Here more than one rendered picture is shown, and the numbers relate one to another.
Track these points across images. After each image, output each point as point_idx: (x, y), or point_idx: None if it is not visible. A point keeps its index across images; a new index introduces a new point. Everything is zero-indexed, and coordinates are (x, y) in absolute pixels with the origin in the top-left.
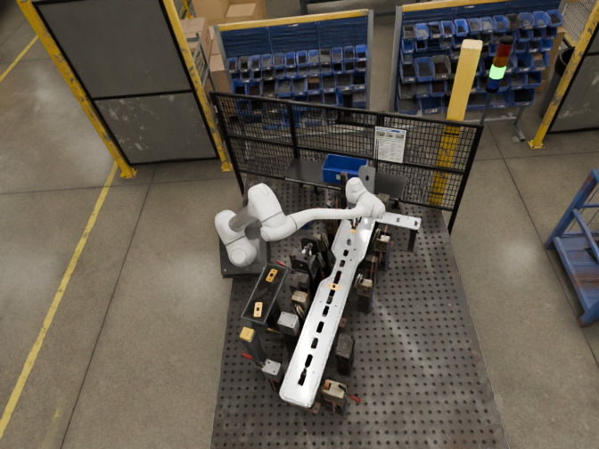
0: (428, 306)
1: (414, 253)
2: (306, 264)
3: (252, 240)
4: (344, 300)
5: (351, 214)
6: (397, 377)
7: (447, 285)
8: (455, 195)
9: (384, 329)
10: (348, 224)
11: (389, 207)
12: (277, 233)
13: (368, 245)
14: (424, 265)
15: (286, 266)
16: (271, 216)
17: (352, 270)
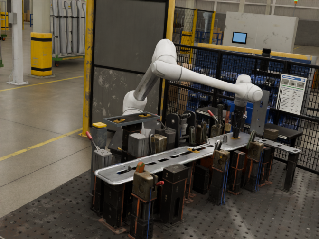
0: (283, 222)
1: (288, 193)
2: (177, 118)
3: (145, 129)
4: (196, 157)
5: (230, 85)
6: None
7: (313, 218)
8: None
9: (227, 217)
10: (231, 136)
11: (280, 168)
12: (164, 66)
13: None
14: (295, 201)
15: (160, 121)
16: (165, 55)
17: None
